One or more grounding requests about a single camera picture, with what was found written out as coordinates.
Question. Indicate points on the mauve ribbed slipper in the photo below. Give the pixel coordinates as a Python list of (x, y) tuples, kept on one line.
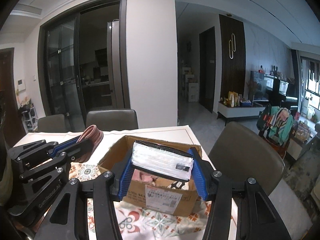
[(91, 136)]

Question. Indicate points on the dark wooden door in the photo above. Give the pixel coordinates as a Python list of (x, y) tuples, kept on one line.
[(207, 70)]

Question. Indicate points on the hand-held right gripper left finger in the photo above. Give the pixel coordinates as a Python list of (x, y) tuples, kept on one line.
[(125, 180)]

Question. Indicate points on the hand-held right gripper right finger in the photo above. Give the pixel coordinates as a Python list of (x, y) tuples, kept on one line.
[(201, 177)]

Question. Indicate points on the teal striped towel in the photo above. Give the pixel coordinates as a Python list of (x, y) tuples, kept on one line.
[(281, 125)]

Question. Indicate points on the window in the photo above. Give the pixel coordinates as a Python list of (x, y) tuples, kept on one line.
[(311, 85)]

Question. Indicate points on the black piano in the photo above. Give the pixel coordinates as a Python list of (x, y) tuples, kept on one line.
[(286, 92)]

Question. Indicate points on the pink fluffy slipper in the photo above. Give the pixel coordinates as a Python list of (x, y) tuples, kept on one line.
[(145, 176)]

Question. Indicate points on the grey dining chair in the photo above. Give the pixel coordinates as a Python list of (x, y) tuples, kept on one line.
[(51, 123), (245, 150), (112, 120)]

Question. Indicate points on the cluttered coffee table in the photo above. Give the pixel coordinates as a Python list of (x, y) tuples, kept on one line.
[(301, 140)]

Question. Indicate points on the white hallway boxes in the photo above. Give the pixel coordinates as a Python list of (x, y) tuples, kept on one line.
[(191, 87)]

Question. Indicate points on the dark slatted wall panel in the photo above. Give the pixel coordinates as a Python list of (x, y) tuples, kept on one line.
[(232, 75)]

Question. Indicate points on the brown cardboard box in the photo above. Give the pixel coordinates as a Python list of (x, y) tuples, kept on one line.
[(140, 195)]

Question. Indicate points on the white low cabinet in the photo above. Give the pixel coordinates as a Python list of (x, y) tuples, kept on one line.
[(237, 111)]

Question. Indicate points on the white shoe rack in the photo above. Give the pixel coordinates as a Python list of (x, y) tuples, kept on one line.
[(28, 117)]

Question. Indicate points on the wooden chair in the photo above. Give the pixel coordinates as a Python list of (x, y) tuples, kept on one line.
[(277, 147)]

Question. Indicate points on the pink cartoon tissue pack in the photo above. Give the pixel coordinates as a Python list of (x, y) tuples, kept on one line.
[(162, 160)]

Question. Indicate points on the dark sliding glass door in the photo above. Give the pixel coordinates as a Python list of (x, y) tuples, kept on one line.
[(65, 80)]

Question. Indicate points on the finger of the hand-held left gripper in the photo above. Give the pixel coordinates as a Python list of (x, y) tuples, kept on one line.
[(37, 195), (32, 151)]

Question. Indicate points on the white wall intercom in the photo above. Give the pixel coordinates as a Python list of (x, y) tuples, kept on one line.
[(21, 85)]

